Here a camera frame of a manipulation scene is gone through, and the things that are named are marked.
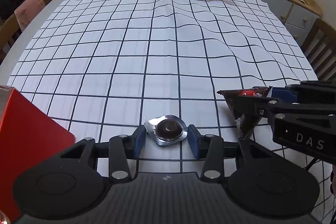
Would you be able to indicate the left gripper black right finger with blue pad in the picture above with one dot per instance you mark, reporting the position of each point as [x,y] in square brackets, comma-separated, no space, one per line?
[210,148]

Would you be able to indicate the round chocolate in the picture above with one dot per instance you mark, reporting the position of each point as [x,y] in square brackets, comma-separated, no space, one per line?
[166,130]

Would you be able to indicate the dark brown chocolate packet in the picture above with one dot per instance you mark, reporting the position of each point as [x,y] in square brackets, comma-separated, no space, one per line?
[244,126]

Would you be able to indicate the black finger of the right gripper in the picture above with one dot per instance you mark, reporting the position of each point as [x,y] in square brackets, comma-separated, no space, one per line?
[252,107]

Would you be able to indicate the wooden chair right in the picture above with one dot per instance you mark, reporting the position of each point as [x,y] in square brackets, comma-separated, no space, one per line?
[319,49]

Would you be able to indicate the wooden chair with pink cloth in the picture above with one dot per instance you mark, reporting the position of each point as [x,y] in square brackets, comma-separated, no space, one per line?
[18,22]

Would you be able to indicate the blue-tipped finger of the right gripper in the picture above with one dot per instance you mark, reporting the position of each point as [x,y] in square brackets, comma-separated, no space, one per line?
[285,95]

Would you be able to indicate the wooden sideboard cabinet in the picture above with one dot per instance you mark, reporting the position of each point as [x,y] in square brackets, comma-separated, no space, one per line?
[297,17]

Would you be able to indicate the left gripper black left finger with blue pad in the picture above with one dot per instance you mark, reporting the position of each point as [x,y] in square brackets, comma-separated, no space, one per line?
[120,149]

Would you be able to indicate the red white cardboard box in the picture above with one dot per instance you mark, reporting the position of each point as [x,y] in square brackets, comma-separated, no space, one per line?
[28,136]

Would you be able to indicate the white grid tablecloth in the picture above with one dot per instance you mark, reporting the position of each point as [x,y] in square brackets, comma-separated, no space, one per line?
[101,68]

